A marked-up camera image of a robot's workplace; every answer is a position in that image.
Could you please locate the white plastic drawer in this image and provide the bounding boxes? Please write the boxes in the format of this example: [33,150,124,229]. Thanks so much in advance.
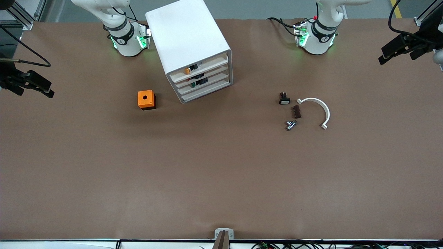
[175,65,229,89]
[171,55,229,83]
[178,72,230,95]
[181,79,232,102]

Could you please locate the white drawer cabinet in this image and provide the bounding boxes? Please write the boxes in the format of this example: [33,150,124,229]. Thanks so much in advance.
[145,0,234,104]

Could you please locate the brown bar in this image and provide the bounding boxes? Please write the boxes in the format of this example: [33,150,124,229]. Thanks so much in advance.
[212,231,230,249]

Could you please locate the aluminium frame profile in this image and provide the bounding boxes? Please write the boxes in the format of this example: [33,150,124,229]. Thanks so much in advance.
[5,0,47,31]
[414,0,443,27]

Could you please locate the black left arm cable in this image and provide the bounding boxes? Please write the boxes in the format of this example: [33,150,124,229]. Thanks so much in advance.
[388,0,422,39]

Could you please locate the white curved bracket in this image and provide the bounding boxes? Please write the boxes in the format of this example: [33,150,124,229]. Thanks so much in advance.
[297,98,331,130]

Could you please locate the orange button enclosure box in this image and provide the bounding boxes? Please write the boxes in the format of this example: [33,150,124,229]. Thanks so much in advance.
[137,90,156,111]

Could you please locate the black base cable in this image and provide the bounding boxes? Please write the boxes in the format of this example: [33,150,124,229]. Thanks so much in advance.
[266,17,300,37]

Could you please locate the orange push button switch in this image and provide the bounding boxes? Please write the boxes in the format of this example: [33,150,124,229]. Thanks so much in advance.
[184,63,203,75]

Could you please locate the black cable bundle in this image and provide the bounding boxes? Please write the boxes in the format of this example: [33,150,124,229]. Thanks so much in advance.
[251,240,443,249]

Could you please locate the grey table edge bracket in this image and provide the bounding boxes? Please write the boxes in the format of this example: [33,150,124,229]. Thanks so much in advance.
[215,228,235,240]

